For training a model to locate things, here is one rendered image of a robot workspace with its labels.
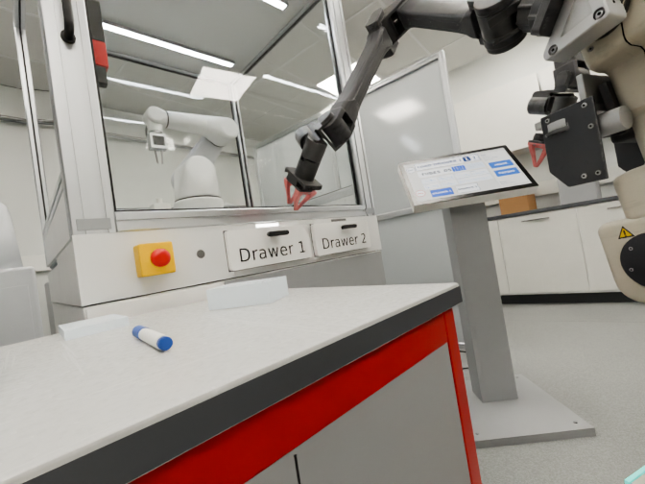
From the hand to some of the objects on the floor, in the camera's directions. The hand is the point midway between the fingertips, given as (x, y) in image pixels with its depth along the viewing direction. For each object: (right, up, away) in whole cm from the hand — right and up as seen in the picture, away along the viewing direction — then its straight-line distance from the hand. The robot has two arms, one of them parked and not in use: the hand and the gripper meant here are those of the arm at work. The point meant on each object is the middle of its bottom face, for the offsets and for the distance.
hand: (293, 204), depth 92 cm
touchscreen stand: (+89, -86, +53) cm, 135 cm away
